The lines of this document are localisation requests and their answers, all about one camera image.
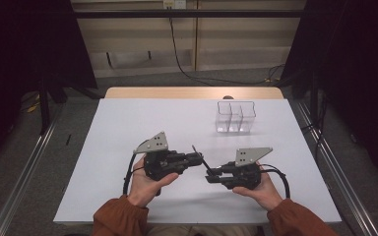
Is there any right hand-held gripper cable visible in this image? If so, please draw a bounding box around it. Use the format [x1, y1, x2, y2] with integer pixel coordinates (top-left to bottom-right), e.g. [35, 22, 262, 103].
[259, 163, 291, 200]

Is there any white table cover board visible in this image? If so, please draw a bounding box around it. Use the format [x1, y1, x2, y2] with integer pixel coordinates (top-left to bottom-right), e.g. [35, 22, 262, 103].
[52, 97, 343, 225]

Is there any white wall socket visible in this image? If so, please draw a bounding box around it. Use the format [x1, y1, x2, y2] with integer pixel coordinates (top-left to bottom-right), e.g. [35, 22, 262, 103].
[162, 0, 187, 10]

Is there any left hand-held gripper cable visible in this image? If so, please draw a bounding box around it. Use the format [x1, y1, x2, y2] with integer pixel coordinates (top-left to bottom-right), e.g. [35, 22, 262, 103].
[122, 139, 150, 197]

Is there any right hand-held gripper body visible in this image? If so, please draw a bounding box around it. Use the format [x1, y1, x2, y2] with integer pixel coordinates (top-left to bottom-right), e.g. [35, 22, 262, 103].
[222, 147, 274, 191]

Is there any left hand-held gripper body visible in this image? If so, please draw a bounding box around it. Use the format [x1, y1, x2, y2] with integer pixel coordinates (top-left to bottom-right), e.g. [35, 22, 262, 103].
[133, 131, 191, 181]

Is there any aluminium rail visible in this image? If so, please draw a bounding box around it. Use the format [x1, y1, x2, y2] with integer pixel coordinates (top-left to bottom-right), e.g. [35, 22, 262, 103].
[294, 101, 378, 236]
[0, 104, 65, 236]

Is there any black curtain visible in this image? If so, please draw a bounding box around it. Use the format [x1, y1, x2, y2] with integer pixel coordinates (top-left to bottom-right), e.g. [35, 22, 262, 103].
[280, 0, 378, 188]
[0, 0, 98, 171]

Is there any black metal stand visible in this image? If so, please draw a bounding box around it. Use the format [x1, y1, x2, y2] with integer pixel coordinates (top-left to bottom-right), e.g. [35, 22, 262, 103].
[38, 78, 52, 136]

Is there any person's right hand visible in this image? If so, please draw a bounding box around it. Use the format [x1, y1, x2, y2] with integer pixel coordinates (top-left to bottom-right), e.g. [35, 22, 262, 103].
[231, 161, 284, 211]

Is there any clear plastic organizer box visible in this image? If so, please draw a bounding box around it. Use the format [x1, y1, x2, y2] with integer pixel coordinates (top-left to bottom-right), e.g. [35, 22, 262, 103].
[215, 100, 257, 134]

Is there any hand-held gripper cable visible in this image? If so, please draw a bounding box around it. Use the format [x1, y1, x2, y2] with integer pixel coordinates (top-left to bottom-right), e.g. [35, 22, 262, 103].
[259, 163, 291, 200]
[122, 139, 150, 197]

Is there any black wall cable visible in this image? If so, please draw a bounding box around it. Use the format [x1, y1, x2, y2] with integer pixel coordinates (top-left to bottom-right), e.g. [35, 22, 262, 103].
[167, 6, 285, 87]

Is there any black makeup brush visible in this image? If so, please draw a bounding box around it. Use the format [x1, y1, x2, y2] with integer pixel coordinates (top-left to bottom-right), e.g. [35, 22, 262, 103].
[191, 145, 215, 176]

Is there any wooden table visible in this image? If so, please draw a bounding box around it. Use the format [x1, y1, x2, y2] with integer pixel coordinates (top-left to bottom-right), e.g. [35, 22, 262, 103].
[103, 86, 284, 100]

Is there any person's left hand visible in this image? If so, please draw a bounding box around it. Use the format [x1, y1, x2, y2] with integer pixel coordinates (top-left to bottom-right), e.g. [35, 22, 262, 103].
[126, 156, 180, 208]

